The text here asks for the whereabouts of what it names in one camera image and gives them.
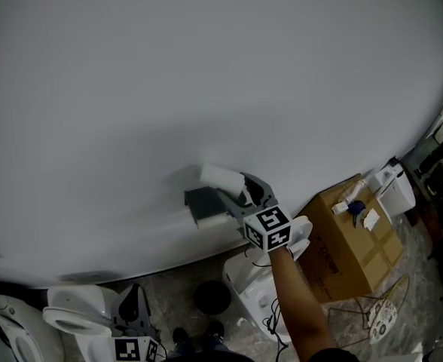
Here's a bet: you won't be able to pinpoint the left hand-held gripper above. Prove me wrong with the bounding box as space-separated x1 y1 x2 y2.
111 284 162 362

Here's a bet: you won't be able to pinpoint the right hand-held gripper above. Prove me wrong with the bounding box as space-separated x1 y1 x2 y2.
215 171 294 254

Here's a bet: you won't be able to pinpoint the person's right forearm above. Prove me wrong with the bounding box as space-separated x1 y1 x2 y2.
267 246 340 362

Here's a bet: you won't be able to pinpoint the white toilet with open seat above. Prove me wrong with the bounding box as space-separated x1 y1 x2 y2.
41 285 119 362

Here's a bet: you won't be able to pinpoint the white toilet with raised lid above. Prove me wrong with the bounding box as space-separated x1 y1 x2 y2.
221 215 314 345

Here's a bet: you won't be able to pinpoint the white smart toilet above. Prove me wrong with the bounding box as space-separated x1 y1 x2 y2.
368 157 417 219

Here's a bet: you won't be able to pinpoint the person's left black shoe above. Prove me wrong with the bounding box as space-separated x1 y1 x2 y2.
172 327 190 345

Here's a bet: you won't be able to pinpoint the person's black shoe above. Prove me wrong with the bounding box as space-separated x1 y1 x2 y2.
172 327 190 345
207 320 226 339

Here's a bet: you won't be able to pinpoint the black mesh trash bin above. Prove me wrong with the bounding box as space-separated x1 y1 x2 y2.
192 280 233 315

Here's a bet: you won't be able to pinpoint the person's black shirt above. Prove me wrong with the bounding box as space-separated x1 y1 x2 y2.
163 347 360 362

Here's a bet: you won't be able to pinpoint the person's right black shoe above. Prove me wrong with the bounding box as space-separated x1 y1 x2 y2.
207 320 226 339

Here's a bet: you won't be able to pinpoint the person's blue jeans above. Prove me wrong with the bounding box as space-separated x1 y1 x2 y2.
168 336 231 356

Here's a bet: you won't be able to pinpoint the white rolled tube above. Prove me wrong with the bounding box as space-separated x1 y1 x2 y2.
339 179 368 204

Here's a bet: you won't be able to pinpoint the dark blue tool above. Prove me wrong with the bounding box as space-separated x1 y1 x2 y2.
347 200 368 228

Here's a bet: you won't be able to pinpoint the large brown cardboard box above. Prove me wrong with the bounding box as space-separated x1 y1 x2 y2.
296 173 405 305

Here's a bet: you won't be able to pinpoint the patterned round seat cushion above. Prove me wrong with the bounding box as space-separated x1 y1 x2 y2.
368 300 399 345

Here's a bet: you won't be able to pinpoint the black wall paper holder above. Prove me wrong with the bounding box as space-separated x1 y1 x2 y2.
183 186 231 230

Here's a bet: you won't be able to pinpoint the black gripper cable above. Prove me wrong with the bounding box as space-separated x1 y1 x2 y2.
262 297 289 354

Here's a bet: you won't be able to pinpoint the gold wire chair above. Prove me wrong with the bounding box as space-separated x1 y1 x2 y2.
326 274 411 351

